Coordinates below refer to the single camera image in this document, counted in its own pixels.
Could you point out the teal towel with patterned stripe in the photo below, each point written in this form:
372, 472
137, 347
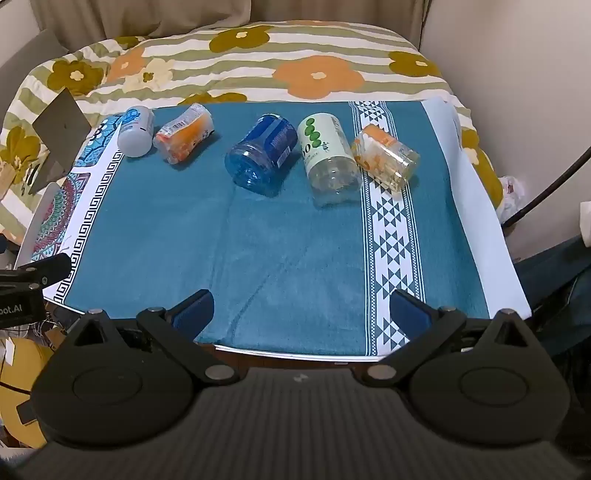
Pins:
277, 258

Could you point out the wide clear orange-print cup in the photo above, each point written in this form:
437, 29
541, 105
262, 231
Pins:
385, 157

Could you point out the blue plastic bottle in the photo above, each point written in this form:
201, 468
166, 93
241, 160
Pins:
261, 154

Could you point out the mandala print cloth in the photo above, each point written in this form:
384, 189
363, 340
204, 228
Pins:
69, 203

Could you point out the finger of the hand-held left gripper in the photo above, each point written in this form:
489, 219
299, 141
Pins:
44, 270

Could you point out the clear bottle green-dot label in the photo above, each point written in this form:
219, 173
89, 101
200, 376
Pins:
328, 154

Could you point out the white plastic bag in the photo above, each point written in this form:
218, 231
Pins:
511, 196

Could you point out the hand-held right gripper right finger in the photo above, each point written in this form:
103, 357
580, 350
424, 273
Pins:
408, 313

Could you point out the yellow bag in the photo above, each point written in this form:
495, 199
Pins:
21, 369

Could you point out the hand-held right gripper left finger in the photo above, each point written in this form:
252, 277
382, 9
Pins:
196, 313

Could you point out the dark jeans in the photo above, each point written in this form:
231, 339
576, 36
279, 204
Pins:
554, 286

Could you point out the grey laptop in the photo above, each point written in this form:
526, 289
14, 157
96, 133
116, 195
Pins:
60, 134

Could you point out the plain white sheet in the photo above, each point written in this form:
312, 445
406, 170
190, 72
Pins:
466, 207

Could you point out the floral striped blanket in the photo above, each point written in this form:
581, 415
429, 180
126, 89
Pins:
231, 64

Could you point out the white-blue label bottle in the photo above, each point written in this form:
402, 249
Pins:
135, 134

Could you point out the orange label bottle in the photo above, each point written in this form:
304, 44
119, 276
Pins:
183, 136

